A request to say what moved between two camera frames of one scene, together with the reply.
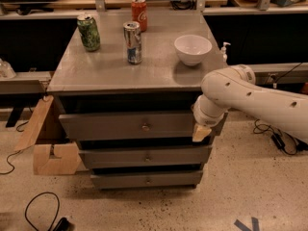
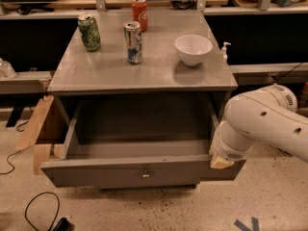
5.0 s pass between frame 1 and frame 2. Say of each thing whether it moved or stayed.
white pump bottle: stayed
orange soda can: stayed
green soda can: stayed
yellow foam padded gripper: moved
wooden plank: stayed
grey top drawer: moved
